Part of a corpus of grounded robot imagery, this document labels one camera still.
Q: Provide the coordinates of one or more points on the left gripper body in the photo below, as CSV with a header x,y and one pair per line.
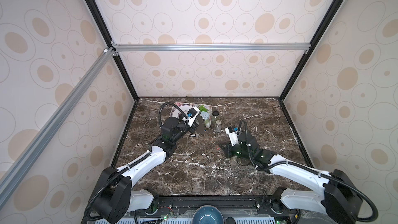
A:
x,y
192,128

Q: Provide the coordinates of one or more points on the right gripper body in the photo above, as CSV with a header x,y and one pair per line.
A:
x,y
235,151

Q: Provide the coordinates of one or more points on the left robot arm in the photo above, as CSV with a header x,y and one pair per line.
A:
x,y
140,165

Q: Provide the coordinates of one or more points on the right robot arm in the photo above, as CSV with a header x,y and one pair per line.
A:
x,y
264,160

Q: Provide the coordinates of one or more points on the green leafy vegetable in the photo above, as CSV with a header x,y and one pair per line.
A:
x,y
202,108

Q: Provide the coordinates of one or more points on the floral rectangular tray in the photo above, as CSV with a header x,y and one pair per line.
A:
x,y
197,105

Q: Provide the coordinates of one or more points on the white plate with red text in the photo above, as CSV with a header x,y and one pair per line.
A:
x,y
184,107

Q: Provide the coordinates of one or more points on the small clear glass bottle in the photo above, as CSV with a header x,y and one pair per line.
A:
x,y
218,126

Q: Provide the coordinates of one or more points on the dark lid spice jar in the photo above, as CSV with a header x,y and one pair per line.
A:
x,y
215,116

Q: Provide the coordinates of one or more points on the blue bowl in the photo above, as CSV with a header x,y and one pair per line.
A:
x,y
207,214

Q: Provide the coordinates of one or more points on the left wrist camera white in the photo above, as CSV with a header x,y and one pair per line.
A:
x,y
192,115

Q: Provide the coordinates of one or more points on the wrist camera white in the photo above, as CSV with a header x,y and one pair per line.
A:
x,y
192,115
233,133

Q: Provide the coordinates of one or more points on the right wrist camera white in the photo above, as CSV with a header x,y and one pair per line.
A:
x,y
233,133

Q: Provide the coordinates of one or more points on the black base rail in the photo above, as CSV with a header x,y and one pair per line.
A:
x,y
214,203

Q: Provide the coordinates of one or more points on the horizontal aluminium rail back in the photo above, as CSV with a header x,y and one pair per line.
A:
x,y
211,47

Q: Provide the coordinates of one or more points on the black vertical frame post left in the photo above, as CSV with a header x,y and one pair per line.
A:
x,y
103,29

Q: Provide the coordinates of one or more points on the black vertical frame post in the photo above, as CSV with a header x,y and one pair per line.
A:
x,y
103,29
324,24

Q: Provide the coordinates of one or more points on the aluminium rail left wall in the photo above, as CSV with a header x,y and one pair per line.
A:
x,y
29,156

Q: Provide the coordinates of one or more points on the black vertical frame post right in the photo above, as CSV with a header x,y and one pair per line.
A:
x,y
324,24

